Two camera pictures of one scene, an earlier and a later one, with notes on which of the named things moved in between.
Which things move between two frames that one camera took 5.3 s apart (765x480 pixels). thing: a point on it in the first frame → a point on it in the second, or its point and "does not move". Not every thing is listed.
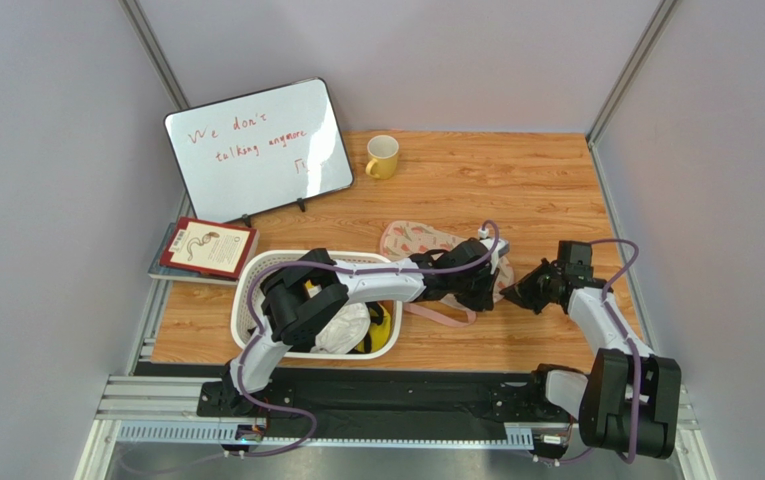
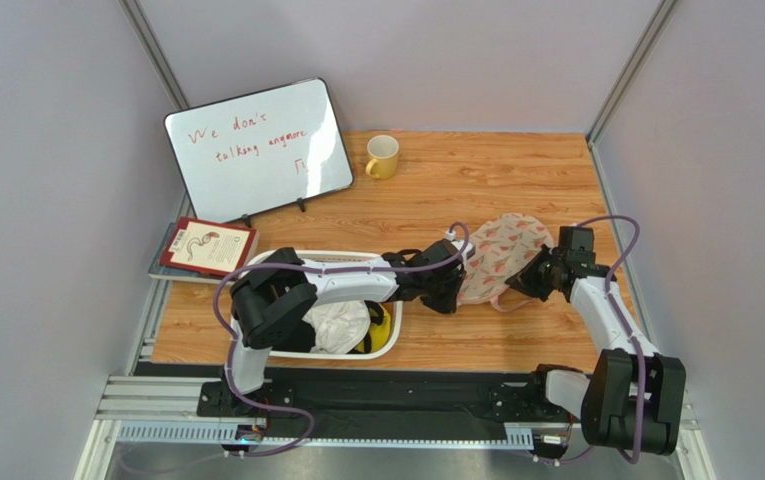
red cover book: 208,247 does not move
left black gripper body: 472,292 → 439,294
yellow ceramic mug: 382,152 does not move
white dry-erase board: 258,150 does not move
